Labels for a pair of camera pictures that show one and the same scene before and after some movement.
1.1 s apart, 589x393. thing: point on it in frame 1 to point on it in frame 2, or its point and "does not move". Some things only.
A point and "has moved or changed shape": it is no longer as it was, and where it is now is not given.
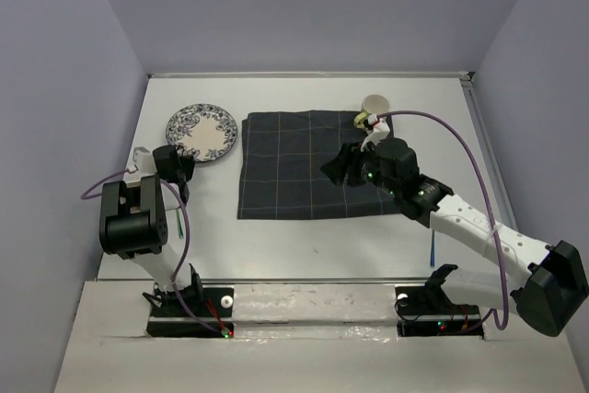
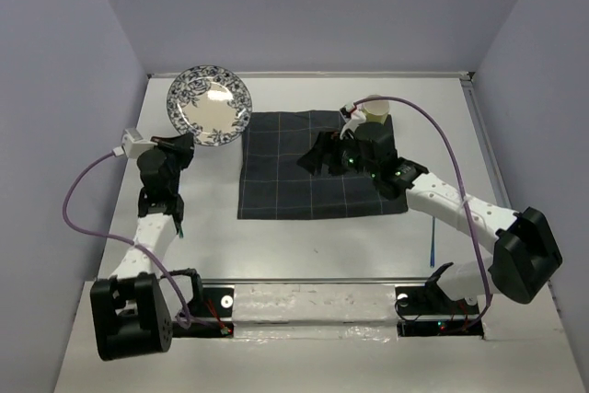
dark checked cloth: [282, 154] does not move
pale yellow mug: [371, 104] does not move
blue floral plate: [202, 131] has moved or changed shape
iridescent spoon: [433, 250] does not move
